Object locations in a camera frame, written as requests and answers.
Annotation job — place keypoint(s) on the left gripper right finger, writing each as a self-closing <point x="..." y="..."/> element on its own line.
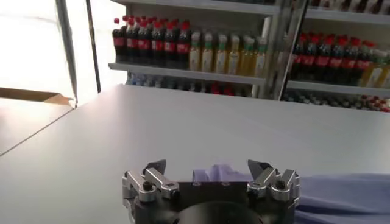
<point x="271" y="184"/>

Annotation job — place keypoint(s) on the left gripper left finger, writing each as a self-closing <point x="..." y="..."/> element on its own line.
<point x="152" y="184"/>

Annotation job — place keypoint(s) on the purple printed t-shirt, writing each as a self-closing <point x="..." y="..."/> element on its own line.
<point x="335" y="198"/>

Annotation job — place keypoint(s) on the white metal shelf rack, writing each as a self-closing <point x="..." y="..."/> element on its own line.
<point x="335" y="88"/>
<point x="182" y="73"/>

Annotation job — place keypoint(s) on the yellow juice bottle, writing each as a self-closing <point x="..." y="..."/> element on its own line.
<point x="195" y="56"/>
<point x="375" y="74"/>
<point x="247" y="60"/>
<point x="207" y="57"/>
<point x="234" y="59"/>
<point x="260" y="61"/>
<point x="221" y="58"/>
<point x="385" y="79"/>

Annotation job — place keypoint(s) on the cola bottle red cap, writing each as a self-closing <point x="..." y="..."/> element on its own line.
<point x="336" y="62"/>
<point x="157" y="45"/>
<point x="144" y="45"/>
<point x="309" y="60"/>
<point x="349" y="63"/>
<point x="131" y="44"/>
<point x="183" y="48"/>
<point x="363" y="64"/>
<point x="323" y="61"/>
<point x="297" y="59"/>
<point x="170" y="47"/>
<point x="119" y="42"/>

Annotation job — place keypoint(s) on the white side table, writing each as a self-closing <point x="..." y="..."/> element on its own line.
<point x="24" y="121"/>

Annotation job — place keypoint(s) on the brown cardboard box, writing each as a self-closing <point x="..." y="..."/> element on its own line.
<point x="30" y="95"/>

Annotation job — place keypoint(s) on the grey window mullion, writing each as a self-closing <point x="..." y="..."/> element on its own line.
<point x="66" y="45"/>

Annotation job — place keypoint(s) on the dark thin window post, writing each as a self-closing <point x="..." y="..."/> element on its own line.
<point x="93" y="45"/>

